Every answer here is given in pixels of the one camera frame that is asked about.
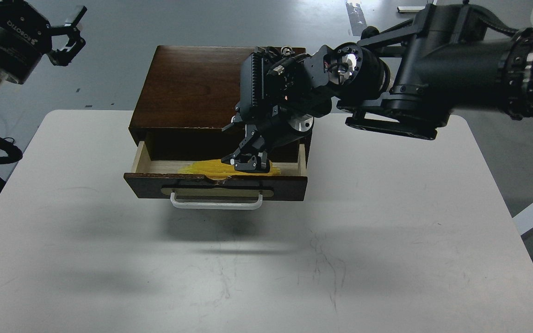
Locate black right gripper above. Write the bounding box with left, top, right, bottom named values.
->
left=221, top=46, right=332, bottom=173

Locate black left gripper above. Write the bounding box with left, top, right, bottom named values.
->
left=0, top=0, right=88, bottom=85

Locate yellow corn cob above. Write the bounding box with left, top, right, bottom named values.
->
left=177, top=160, right=281, bottom=180

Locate wooden drawer with white handle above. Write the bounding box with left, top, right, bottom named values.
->
left=124, top=137, right=311, bottom=203

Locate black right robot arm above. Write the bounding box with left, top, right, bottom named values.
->
left=221, top=1, right=533, bottom=173

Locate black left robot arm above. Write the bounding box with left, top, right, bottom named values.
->
left=0, top=0, right=87, bottom=165

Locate dark wooden drawer cabinet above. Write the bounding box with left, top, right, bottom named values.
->
left=128, top=45, right=312, bottom=163

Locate black tape strip on floor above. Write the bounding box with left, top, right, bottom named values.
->
left=345, top=0, right=368, bottom=37

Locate white desk foot bar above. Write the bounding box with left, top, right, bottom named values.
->
left=397, top=6, right=426, bottom=13

